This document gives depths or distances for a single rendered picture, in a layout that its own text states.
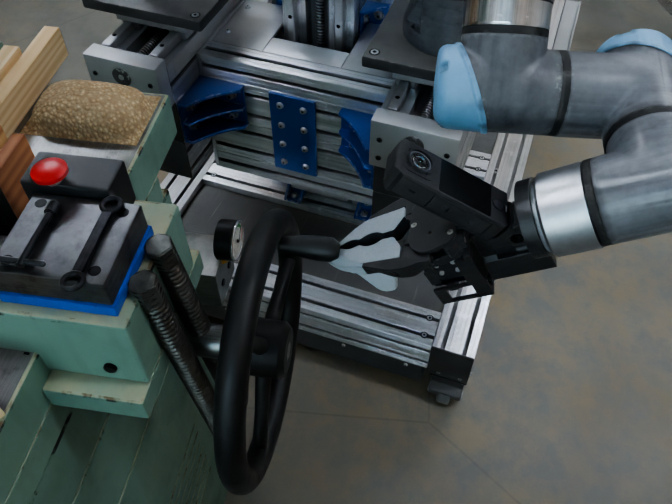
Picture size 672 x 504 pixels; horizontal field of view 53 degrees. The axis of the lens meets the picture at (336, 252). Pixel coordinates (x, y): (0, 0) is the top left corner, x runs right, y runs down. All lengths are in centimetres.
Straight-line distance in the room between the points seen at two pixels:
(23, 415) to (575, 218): 49
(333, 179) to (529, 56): 75
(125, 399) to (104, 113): 34
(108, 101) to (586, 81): 51
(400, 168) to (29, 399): 37
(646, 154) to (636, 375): 122
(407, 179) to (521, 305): 125
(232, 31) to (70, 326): 82
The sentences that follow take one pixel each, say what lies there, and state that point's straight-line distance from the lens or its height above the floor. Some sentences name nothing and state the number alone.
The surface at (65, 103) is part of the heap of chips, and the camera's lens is 83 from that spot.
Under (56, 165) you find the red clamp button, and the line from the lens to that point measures 61.
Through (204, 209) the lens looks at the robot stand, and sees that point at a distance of 168.
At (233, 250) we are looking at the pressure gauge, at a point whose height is 66.
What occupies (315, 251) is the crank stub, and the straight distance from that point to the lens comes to 64.
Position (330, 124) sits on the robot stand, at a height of 64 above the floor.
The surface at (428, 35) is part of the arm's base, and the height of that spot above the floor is 85.
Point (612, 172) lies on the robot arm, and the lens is 57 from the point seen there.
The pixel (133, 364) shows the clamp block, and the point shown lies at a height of 90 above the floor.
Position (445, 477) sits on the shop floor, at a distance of 152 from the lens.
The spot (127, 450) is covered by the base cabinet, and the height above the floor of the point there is 62.
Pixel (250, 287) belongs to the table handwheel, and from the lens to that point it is 57.
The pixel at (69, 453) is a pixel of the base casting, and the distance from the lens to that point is 74.
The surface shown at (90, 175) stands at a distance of 61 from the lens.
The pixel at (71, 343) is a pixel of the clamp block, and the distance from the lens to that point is 61.
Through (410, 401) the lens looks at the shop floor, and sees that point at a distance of 159.
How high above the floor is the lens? 141
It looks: 50 degrees down
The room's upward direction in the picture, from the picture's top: straight up
